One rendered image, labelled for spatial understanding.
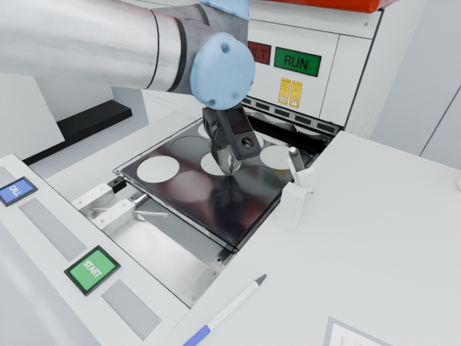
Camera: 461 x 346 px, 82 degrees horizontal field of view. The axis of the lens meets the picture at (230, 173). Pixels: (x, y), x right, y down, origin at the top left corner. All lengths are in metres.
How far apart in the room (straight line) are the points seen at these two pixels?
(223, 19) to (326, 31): 0.29
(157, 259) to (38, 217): 0.22
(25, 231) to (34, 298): 1.18
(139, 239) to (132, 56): 0.38
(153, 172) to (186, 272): 0.27
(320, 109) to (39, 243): 0.64
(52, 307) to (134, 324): 1.27
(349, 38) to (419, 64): 1.55
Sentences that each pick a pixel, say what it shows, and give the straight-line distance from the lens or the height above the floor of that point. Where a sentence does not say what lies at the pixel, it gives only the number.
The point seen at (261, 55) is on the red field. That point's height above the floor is 1.10.
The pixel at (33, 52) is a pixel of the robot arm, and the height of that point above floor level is 1.26.
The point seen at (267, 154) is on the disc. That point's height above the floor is 0.90.
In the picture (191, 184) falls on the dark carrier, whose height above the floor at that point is 0.90.
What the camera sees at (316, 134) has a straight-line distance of 0.73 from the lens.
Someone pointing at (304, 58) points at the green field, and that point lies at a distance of 0.69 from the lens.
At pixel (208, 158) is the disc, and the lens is 0.68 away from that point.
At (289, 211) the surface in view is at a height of 1.01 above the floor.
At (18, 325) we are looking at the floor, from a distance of 1.69.
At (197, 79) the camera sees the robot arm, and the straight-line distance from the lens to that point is 0.28.
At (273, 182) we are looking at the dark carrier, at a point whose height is 0.90.
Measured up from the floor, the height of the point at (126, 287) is 0.96.
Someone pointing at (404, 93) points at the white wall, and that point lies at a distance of 2.25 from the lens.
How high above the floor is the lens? 1.32
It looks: 41 degrees down
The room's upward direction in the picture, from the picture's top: straight up
